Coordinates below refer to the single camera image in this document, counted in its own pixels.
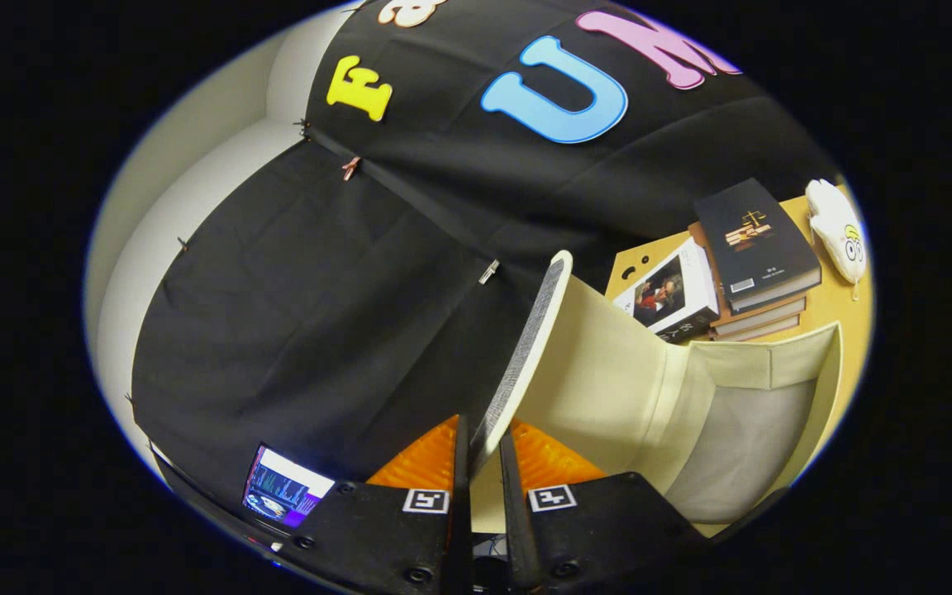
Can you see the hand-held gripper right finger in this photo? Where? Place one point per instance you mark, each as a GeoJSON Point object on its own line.
{"type": "Point", "coordinates": [517, 537]}

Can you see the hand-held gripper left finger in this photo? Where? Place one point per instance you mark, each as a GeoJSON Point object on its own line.
{"type": "Point", "coordinates": [459, 537]}

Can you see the grey fabric storage box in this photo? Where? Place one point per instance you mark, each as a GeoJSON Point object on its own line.
{"type": "Point", "coordinates": [608, 388]}

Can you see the silver clip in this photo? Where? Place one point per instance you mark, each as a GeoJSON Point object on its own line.
{"type": "Point", "coordinates": [488, 271]}

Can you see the white portrait cover book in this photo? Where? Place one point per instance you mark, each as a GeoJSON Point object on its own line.
{"type": "Point", "coordinates": [670, 293]}

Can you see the brown book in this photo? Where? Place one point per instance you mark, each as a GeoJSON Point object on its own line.
{"type": "Point", "coordinates": [761, 318]}
{"type": "Point", "coordinates": [761, 332]}

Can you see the black hardcover book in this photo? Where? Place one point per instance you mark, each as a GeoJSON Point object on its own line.
{"type": "Point", "coordinates": [757, 240]}

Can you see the copper clip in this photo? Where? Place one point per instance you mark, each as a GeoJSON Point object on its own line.
{"type": "Point", "coordinates": [350, 168]}

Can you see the white plush toy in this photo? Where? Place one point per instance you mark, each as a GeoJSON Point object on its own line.
{"type": "Point", "coordinates": [835, 227]}

